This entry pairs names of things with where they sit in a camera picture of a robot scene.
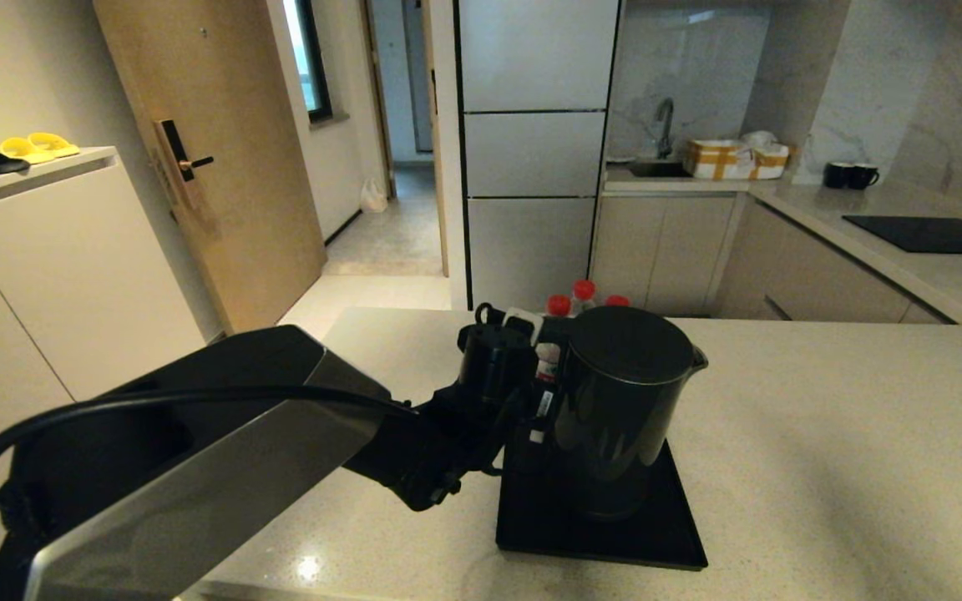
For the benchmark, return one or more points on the kitchen sink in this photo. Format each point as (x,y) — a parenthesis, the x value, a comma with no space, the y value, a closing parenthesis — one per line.
(656,169)

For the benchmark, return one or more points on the white plastic bag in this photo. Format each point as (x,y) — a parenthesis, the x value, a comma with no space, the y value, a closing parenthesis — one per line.
(373,197)

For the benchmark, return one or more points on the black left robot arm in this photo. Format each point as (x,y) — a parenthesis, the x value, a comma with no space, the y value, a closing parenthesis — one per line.
(197,459)

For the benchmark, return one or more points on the white shoe cabinet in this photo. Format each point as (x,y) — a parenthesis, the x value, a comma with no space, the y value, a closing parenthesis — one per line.
(55,267)

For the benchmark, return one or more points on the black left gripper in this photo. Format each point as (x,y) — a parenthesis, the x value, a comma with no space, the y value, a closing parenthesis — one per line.
(498,367)

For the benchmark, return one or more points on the black electric kettle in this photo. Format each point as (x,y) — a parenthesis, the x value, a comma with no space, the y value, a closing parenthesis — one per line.
(623,409)

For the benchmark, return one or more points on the black rectangular tray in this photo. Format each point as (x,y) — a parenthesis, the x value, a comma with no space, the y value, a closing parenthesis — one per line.
(531,517)

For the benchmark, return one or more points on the yellow-taped cardboard box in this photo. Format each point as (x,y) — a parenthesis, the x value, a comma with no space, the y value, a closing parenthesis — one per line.
(719,161)

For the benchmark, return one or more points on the tall grey fridge cabinet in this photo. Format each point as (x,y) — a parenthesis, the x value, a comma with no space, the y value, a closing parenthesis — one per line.
(531,150)

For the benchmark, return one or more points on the beige kitchen base cabinet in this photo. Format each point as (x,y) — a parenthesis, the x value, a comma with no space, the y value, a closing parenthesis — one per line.
(665,250)

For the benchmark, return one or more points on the red-label water bottle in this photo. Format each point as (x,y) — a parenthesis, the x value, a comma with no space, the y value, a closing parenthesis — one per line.
(617,300)
(584,292)
(559,305)

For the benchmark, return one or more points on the yellow slipper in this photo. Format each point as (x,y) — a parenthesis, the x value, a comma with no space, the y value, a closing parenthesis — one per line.
(23,151)
(53,144)

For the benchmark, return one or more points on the white bag on box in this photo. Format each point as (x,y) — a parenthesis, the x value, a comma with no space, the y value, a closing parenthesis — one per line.
(758,141)

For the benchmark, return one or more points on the metal kitchen faucet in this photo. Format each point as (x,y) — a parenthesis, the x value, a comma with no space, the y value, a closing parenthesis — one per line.
(665,125)

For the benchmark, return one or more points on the black induction cooktop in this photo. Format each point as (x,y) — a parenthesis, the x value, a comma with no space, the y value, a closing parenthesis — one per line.
(932,236)

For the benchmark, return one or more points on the black mug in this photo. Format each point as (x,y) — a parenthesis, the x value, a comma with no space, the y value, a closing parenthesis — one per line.
(862,178)
(835,176)

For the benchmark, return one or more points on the wooden door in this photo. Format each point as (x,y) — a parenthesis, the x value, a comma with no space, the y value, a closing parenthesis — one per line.
(239,167)

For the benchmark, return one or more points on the dark-framed window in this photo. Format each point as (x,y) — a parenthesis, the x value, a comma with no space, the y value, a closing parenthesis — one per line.
(312,58)

